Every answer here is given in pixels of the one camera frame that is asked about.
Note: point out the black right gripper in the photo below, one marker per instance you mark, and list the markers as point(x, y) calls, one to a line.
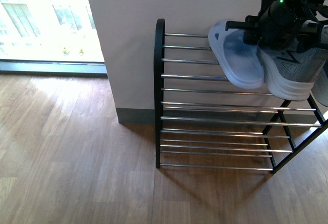
point(279, 22)

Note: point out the light blue slipper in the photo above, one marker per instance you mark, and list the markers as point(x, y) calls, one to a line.
point(238, 60)

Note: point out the grey knit sneaker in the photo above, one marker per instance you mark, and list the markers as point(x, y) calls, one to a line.
point(291, 73)
point(319, 89)

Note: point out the black metal shoe rack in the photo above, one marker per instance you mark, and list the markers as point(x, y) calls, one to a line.
point(223, 136)

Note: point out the dark window frame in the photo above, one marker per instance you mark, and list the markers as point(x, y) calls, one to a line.
point(49, 68)

